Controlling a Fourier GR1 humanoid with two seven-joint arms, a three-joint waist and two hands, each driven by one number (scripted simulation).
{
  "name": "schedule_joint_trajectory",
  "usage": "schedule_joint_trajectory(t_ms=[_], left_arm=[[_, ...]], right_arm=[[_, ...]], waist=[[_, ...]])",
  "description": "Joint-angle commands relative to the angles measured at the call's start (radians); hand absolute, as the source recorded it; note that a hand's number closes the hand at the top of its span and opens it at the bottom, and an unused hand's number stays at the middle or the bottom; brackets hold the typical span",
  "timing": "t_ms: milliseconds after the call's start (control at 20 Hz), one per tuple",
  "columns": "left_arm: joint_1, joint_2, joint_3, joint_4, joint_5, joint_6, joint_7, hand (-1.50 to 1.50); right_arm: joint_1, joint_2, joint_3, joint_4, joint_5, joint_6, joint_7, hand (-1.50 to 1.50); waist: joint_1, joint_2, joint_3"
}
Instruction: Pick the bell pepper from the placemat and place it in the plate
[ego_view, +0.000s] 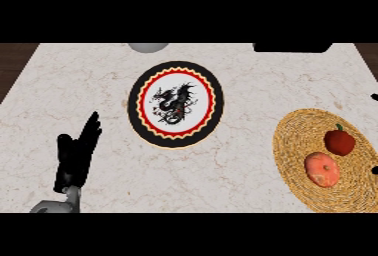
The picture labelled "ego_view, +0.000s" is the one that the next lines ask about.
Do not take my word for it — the black appliance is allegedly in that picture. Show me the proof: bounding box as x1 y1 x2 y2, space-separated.
253 43 334 54

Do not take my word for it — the grey round object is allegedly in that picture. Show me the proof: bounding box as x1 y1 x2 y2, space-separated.
128 43 170 54

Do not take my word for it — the dragon print plate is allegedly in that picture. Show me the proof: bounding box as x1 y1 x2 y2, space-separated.
128 60 227 150

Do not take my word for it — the red bell pepper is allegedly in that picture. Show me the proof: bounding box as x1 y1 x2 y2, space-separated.
324 123 358 157

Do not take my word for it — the round woven straw placemat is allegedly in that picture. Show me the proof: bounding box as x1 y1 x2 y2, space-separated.
272 107 378 214

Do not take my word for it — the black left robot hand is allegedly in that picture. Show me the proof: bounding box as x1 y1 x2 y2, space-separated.
52 110 104 195

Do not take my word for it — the pink round fruit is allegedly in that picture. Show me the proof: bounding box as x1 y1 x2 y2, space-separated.
303 151 343 189

